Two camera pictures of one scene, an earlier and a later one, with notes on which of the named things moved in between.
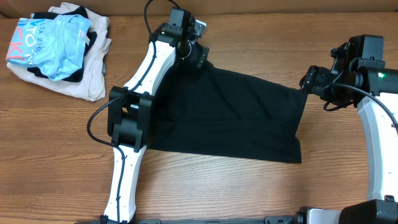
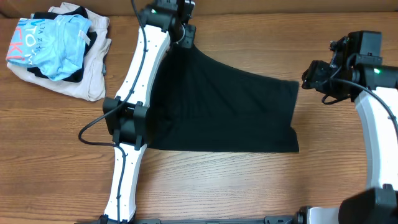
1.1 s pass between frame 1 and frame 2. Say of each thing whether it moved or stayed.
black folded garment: stayed
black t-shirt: stayed
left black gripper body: moved
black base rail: stayed
